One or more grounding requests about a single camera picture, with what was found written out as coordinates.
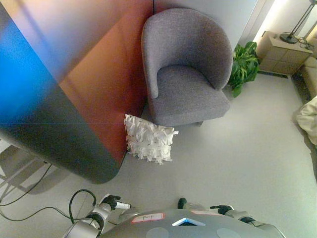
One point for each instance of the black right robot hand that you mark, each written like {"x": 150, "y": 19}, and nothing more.
{"x": 224, "y": 209}

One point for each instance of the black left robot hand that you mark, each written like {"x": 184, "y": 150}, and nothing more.
{"x": 112, "y": 202}

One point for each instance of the white fringed pillow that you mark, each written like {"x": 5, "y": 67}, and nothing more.
{"x": 148, "y": 141}

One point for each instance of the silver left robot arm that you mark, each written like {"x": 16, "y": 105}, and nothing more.
{"x": 84, "y": 226}

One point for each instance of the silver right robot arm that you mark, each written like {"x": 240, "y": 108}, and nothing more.
{"x": 255, "y": 219}

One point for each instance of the silver right robot leg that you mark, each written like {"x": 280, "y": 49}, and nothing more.
{"x": 196, "y": 206}

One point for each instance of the black right robot foot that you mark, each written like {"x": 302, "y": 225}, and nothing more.
{"x": 182, "y": 202}

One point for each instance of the grey robot torso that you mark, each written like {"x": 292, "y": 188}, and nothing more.
{"x": 173, "y": 228}

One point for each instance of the red grey partition panel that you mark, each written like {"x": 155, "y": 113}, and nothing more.
{"x": 74, "y": 99}

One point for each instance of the white bed cover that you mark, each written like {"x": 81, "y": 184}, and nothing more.
{"x": 308, "y": 119}

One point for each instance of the grey fabric armchair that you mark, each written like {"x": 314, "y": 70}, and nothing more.
{"x": 188, "y": 81}

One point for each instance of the green potted plant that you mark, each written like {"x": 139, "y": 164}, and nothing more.
{"x": 244, "y": 64}

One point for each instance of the beige wooden cabinet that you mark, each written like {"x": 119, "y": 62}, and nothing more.
{"x": 280, "y": 55}

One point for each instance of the dark metal floor lamp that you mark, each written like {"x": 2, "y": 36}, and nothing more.
{"x": 289, "y": 37}

